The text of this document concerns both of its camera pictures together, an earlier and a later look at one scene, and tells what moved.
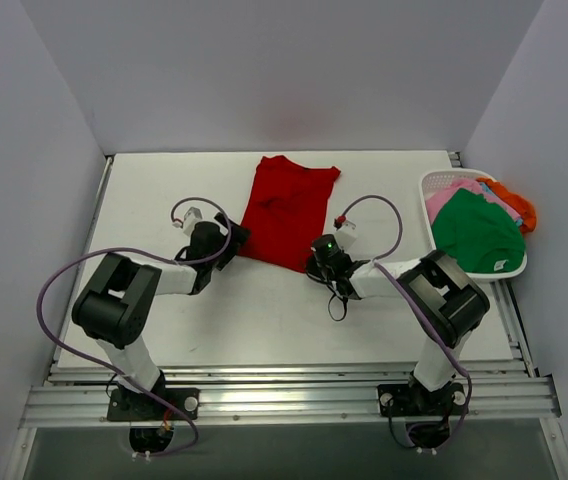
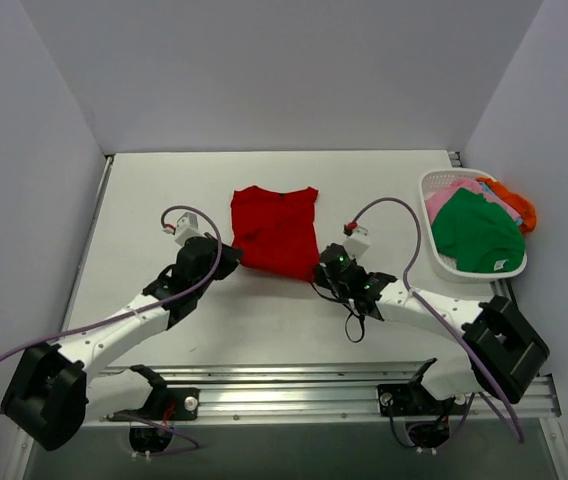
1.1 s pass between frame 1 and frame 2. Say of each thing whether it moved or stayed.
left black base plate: stayed
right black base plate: stayed
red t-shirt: moved
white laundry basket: stayed
